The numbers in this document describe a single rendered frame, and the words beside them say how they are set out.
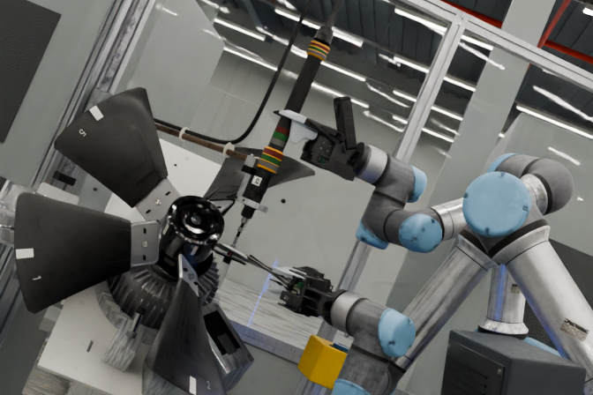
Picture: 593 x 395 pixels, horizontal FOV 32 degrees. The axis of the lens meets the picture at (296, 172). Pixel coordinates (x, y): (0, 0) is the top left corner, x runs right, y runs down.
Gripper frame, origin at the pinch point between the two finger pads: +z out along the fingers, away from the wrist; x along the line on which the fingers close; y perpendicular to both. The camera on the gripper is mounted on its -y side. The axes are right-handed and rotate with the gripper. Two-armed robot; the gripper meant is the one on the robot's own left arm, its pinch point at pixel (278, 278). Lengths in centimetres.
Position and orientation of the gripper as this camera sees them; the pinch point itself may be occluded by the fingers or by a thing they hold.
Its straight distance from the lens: 209.8
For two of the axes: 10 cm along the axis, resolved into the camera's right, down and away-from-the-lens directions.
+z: -6.8, -2.4, 6.9
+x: -3.2, 9.5, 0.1
